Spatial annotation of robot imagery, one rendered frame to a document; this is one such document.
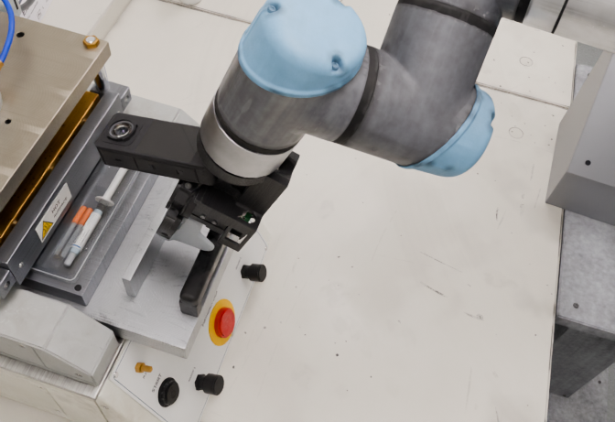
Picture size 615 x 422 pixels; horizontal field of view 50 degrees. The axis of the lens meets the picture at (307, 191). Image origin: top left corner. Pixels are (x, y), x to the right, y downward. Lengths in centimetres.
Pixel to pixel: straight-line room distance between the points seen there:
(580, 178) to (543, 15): 62
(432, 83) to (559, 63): 93
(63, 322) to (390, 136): 38
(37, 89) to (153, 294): 24
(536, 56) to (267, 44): 100
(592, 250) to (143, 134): 76
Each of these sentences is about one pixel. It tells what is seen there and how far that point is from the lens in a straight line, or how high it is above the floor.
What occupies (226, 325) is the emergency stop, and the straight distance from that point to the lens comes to 88.
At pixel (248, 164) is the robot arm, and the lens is 50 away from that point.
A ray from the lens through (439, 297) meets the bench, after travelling 99.
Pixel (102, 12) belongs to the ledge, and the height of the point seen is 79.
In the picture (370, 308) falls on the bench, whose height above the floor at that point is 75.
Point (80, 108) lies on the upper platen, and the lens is 76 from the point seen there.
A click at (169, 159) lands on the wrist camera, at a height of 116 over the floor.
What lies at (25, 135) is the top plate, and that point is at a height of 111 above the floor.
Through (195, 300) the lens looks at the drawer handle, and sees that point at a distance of 67.
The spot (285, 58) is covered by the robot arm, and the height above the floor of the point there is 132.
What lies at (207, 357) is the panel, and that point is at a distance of 88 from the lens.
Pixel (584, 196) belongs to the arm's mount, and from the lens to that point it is 112.
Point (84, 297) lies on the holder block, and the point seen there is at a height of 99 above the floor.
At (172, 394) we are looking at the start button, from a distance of 81.
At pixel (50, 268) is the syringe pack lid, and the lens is 71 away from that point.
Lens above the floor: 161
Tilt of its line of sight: 55 degrees down
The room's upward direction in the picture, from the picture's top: 8 degrees clockwise
